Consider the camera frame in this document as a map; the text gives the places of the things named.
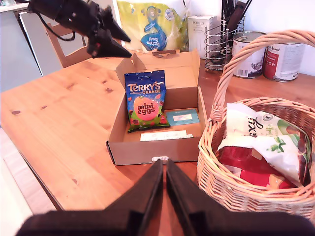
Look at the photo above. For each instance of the blue card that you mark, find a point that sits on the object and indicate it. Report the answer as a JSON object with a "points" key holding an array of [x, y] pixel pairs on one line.
{"points": [[182, 117]]}

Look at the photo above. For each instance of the yellow kitchen towel pack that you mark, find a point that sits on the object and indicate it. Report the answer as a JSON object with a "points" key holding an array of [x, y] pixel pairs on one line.
{"points": [[152, 29]]}

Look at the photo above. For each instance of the brown cardboard box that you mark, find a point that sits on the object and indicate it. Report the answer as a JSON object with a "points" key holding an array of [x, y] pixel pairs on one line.
{"points": [[157, 150]]}

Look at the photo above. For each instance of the red mini bunnies bag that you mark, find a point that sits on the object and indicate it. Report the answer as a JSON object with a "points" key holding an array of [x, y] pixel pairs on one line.
{"points": [[256, 169]]}

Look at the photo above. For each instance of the white Porlex box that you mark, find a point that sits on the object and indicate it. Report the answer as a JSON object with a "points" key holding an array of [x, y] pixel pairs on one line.
{"points": [[200, 37]]}

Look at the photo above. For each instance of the pale grey cabinet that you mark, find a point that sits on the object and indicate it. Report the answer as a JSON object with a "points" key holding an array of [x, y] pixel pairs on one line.
{"points": [[37, 44]]}

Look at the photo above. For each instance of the plain wooden chair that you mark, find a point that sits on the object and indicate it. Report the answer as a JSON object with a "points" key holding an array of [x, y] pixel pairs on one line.
{"points": [[71, 57]]}

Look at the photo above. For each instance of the white paper strip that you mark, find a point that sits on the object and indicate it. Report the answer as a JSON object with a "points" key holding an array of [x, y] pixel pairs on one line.
{"points": [[165, 136]]}

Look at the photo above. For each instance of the blue Terry's mini eggs bag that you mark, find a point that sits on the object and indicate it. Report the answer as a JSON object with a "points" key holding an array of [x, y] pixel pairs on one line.
{"points": [[145, 98]]}

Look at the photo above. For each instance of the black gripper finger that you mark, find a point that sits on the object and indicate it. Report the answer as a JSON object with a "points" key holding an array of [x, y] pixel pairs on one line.
{"points": [[150, 194], [108, 49], [114, 27], [182, 196]]}

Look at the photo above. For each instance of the white truffle sweets bag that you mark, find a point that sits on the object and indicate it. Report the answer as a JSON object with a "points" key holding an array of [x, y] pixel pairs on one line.
{"points": [[278, 147]]}

